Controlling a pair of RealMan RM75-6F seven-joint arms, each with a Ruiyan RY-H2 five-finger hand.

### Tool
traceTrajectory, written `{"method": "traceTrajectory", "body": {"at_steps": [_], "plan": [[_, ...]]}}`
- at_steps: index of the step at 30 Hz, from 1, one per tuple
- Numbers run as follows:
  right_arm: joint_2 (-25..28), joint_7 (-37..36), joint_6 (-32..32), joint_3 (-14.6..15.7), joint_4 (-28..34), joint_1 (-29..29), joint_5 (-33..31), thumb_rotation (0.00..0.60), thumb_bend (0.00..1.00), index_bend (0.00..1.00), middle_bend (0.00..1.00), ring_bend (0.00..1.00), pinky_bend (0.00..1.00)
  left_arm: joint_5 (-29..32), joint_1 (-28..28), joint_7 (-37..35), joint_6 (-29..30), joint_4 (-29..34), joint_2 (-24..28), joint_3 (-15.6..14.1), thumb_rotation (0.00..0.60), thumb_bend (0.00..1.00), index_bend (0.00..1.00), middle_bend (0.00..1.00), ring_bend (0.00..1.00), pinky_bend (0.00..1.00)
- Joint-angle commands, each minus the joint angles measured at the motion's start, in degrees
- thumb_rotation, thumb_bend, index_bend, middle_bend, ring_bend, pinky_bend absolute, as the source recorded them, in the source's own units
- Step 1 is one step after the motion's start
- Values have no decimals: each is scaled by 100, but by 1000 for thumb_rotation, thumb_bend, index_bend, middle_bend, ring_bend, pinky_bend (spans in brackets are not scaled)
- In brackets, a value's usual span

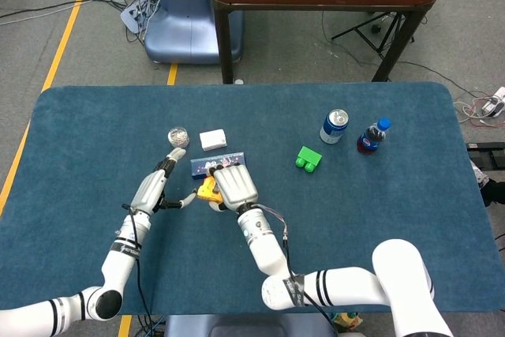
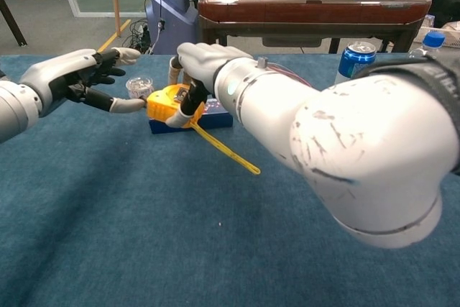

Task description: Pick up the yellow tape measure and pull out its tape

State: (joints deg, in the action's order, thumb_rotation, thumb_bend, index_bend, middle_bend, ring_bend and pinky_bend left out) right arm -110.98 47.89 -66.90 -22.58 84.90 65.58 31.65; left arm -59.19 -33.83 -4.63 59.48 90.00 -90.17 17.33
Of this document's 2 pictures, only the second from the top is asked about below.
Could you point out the blue soda can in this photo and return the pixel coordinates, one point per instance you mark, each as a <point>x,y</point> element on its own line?
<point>354,60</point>

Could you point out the dark blue printed box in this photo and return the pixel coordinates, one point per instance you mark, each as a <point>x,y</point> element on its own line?
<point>212,116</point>

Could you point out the brown mahjong table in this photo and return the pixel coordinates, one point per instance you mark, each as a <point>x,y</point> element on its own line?
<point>309,1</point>

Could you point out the blue table mat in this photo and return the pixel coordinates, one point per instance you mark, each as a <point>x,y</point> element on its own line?
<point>143,213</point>

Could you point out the dark table leg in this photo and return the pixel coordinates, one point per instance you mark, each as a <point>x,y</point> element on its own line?
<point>12,21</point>

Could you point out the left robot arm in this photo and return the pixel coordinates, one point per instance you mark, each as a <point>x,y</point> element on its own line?
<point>18,109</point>

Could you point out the cola bottle with blue cap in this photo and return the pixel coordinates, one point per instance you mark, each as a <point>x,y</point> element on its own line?
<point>429,44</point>

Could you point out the clear jar of paper clips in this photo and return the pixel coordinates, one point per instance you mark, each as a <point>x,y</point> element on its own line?
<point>140,87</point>

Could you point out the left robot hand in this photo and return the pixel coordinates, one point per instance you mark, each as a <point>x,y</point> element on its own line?
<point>77,78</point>

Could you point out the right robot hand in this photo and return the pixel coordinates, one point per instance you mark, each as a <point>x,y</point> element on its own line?
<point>196,69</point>

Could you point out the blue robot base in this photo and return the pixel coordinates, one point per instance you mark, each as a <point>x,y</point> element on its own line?
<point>172,1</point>

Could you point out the white plastic basket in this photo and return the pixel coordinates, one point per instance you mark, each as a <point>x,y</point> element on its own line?
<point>442,34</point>

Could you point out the yellow tape measure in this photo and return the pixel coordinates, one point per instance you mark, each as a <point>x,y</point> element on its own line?
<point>165,104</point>

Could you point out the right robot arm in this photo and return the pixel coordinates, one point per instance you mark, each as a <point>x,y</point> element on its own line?
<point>338,141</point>

